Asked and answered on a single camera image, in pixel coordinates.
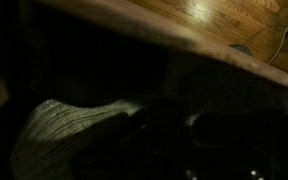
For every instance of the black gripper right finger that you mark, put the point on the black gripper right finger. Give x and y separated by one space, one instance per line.
237 143

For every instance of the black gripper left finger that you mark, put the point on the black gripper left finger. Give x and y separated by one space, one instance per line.
117 150

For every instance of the grey sock with orange toe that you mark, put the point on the grey sock with orange toe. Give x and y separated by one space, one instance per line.
57 130

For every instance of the woven bamboo basket drawer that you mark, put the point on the woven bamboo basket drawer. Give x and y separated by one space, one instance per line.
200 45

